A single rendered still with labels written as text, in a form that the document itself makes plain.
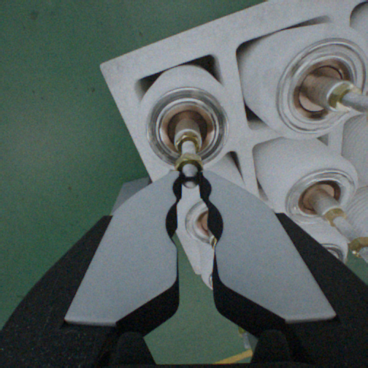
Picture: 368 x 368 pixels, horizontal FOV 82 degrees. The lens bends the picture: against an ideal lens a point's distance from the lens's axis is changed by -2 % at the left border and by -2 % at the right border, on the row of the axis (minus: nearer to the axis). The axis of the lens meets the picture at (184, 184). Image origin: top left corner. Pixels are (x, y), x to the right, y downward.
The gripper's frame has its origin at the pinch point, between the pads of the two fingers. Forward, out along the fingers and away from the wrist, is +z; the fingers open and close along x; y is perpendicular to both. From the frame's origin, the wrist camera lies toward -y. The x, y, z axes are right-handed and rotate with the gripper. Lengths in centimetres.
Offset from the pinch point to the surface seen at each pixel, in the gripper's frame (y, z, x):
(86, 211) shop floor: 30, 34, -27
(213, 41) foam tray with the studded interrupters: -6.5, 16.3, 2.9
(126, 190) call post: 21.1, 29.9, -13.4
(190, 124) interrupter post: -0.5, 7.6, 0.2
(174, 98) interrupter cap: -2.3, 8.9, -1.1
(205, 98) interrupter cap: -2.2, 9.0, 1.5
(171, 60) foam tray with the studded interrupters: -4.8, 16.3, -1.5
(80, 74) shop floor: -2.2, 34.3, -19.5
